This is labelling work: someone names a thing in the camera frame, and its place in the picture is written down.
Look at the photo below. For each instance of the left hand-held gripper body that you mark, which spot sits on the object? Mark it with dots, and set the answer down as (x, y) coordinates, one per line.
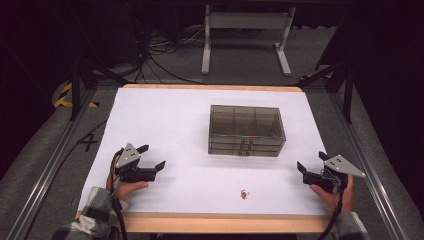
(128, 156)

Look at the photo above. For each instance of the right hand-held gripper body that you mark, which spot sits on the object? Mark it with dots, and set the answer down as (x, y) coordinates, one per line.
(340, 165)

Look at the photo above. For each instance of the smoky transparent drawer box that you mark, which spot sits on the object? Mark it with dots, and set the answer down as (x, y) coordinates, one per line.
(246, 121)

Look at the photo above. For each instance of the person's left hand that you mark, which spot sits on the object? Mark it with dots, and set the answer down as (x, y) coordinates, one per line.
(128, 190)

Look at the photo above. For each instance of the person's right hand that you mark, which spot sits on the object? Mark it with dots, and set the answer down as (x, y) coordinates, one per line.
(333, 200)

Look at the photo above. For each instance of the white table cover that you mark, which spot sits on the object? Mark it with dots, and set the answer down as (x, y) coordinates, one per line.
(173, 133)

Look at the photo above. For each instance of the black metal stand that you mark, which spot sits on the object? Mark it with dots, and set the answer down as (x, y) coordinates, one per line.
(348, 96)
(75, 90)

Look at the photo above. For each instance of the wooden table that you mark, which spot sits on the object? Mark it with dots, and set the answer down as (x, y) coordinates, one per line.
(216, 224)

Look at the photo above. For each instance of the aluminium rail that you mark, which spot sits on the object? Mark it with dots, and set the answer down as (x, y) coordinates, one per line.
(50, 166)
(366, 156)

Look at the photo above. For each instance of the white metal stand frame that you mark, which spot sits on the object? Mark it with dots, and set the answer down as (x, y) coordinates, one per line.
(246, 20)

